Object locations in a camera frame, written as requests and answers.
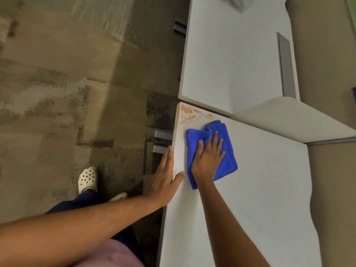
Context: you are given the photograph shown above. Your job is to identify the person's left hand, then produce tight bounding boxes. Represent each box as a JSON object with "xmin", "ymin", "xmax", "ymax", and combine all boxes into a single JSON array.
[{"xmin": 142, "ymin": 145, "xmax": 185, "ymax": 208}]

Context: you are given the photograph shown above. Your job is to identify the person's right hand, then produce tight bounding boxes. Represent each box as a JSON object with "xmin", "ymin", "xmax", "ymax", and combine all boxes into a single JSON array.
[{"xmin": 190, "ymin": 130, "xmax": 226, "ymax": 184}]

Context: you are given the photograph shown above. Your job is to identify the blue microfibre cloth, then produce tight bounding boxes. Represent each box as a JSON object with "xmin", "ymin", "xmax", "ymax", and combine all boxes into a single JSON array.
[{"xmin": 185, "ymin": 120, "xmax": 238, "ymax": 190}]

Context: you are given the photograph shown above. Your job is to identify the person's left forearm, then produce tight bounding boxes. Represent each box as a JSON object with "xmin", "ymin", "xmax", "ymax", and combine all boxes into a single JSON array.
[{"xmin": 0, "ymin": 194, "xmax": 157, "ymax": 267}]

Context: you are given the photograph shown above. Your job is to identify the person's right forearm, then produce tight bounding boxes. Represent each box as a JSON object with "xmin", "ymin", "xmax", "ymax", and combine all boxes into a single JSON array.
[{"xmin": 197, "ymin": 178, "xmax": 272, "ymax": 267}]

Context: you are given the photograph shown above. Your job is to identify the person's right white clog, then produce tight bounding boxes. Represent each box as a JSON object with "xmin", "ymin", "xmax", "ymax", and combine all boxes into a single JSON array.
[{"xmin": 109, "ymin": 192, "xmax": 128, "ymax": 203}]

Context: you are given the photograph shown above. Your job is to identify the person's white clog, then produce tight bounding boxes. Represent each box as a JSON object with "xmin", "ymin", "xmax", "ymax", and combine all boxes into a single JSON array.
[
  {"xmin": 78, "ymin": 167, "xmax": 98, "ymax": 194},
  {"xmin": 109, "ymin": 192, "xmax": 128, "ymax": 203}
]

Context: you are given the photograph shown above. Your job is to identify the person's left white clog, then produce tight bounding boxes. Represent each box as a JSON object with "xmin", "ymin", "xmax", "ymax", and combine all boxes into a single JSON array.
[{"xmin": 78, "ymin": 167, "xmax": 98, "ymax": 194}]

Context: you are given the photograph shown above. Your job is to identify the person's blue trousers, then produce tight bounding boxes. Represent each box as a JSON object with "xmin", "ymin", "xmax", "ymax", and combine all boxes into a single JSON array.
[{"xmin": 46, "ymin": 189, "xmax": 146, "ymax": 267}]

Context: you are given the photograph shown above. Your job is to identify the person's pink shirt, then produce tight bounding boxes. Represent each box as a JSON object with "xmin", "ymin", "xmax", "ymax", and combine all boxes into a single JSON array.
[{"xmin": 75, "ymin": 238, "xmax": 139, "ymax": 267}]

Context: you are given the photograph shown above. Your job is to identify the white table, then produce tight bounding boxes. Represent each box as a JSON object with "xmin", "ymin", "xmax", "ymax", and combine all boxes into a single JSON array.
[{"xmin": 157, "ymin": 102, "xmax": 323, "ymax": 267}]

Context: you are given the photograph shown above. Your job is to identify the white rounded divider panel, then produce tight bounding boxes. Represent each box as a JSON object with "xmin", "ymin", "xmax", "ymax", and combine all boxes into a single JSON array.
[{"xmin": 231, "ymin": 97, "xmax": 356, "ymax": 144}]

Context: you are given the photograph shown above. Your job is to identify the white office desk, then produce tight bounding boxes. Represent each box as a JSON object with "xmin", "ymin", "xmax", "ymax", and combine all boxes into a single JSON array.
[{"xmin": 178, "ymin": 0, "xmax": 301, "ymax": 116}]

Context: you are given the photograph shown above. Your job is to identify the beige partition panel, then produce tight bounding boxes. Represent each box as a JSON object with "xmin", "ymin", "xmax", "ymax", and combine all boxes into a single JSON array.
[
  {"xmin": 306, "ymin": 140, "xmax": 356, "ymax": 267},
  {"xmin": 286, "ymin": 0, "xmax": 356, "ymax": 130}
]

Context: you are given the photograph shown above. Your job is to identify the dark metal desk foot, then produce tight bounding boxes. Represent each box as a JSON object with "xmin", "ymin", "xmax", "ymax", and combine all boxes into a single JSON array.
[{"xmin": 174, "ymin": 16, "xmax": 188, "ymax": 35}]

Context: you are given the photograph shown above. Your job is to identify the clear plastic bag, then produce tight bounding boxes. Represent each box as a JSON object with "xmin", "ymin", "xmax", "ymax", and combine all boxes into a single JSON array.
[{"xmin": 220, "ymin": 0, "xmax": 255, "ymax": 14}]

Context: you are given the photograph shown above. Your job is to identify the grey cable tray cover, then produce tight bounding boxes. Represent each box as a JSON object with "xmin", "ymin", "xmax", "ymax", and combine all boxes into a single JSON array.
[{"xmin": 277, "ymin": 32, "xmax": 297, "ymax": 98}]

